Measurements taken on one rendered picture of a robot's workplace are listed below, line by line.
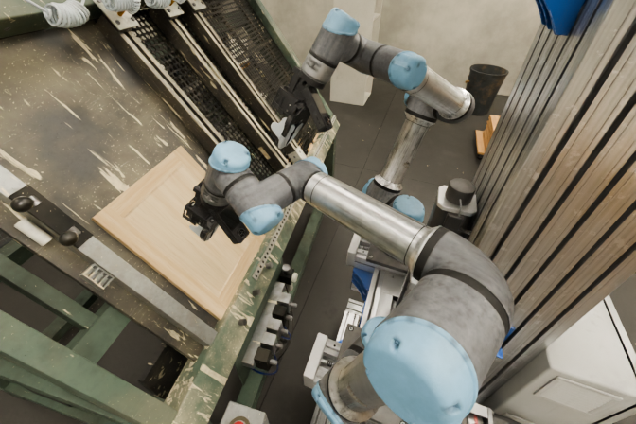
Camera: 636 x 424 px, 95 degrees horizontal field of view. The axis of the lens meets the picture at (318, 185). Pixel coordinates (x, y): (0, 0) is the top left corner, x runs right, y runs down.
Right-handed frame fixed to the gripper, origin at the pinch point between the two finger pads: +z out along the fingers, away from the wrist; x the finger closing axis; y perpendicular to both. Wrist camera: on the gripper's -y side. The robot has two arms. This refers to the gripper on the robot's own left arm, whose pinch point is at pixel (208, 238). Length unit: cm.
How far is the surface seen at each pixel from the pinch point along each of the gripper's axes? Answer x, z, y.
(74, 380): 37.3, 25.0, 5.1
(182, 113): -47, 14, 46
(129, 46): -45, -1, 71
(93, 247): 12.6, 18.4, 25.9
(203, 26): -93, 2, 74
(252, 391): 3, 104, -54
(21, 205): 19.0, -0.6, 36.3
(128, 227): 1.1, 22.2, 25.4
